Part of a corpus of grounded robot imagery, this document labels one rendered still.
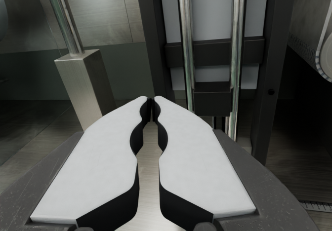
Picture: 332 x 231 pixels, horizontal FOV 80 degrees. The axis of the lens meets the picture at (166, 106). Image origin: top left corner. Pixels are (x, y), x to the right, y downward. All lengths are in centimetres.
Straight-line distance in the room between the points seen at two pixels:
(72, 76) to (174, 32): 38
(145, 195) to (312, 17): 48
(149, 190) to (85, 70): 34
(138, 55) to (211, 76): 52
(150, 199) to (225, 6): 40
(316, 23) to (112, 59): 65
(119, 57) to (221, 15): 60
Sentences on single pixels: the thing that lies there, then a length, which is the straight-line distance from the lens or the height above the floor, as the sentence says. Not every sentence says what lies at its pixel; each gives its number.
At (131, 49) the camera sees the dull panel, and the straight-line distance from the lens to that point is 79.
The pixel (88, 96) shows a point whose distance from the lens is 61.
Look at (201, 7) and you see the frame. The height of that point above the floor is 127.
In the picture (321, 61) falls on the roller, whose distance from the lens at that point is 43.
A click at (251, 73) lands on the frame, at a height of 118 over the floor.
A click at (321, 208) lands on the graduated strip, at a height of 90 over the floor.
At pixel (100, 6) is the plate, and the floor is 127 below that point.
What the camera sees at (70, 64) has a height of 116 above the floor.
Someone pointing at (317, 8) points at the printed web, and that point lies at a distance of 45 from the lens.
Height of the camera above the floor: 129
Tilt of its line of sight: 30 degrees down
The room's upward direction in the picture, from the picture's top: 8 degrees counter-clockwise
